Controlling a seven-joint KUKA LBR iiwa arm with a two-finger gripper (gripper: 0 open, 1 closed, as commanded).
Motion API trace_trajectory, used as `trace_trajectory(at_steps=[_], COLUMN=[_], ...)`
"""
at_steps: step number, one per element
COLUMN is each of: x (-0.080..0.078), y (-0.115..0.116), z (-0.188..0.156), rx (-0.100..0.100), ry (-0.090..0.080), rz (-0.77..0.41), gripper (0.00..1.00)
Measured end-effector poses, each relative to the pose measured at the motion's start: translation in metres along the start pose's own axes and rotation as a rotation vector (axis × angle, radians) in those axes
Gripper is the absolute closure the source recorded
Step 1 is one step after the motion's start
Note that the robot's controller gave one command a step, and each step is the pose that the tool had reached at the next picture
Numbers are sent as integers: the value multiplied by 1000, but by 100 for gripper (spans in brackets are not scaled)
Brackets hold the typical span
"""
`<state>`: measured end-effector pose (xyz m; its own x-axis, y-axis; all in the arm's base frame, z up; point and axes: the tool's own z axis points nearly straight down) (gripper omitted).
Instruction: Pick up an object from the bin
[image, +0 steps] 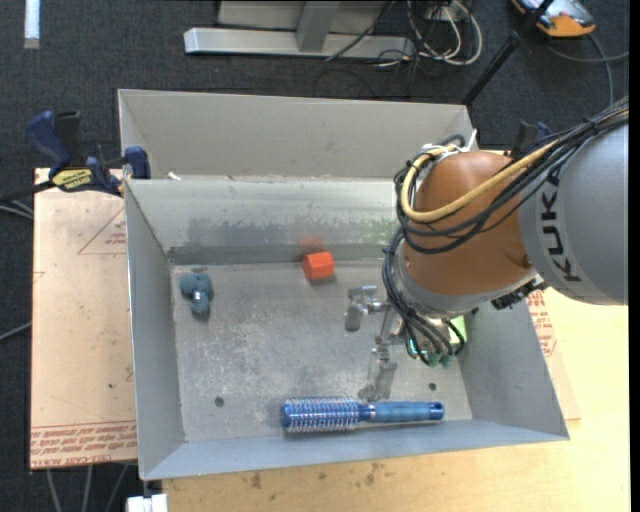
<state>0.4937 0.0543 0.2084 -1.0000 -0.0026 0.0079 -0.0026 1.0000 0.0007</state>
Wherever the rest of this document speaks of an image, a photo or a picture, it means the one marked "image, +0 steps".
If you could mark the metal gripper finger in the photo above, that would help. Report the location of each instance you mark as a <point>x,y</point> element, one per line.
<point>361,298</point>
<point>381,376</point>

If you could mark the light green object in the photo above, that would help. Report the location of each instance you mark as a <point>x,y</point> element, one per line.
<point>458,328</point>

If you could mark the blue round hairbrush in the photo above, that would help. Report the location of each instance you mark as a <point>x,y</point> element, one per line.
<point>345,414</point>

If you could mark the orange block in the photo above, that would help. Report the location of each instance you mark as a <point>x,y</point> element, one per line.
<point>318,266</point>

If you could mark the grey metal bin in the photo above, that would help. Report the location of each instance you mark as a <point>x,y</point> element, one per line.
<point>300,345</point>

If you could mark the teal toy figure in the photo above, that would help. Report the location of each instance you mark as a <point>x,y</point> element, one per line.
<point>196,291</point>

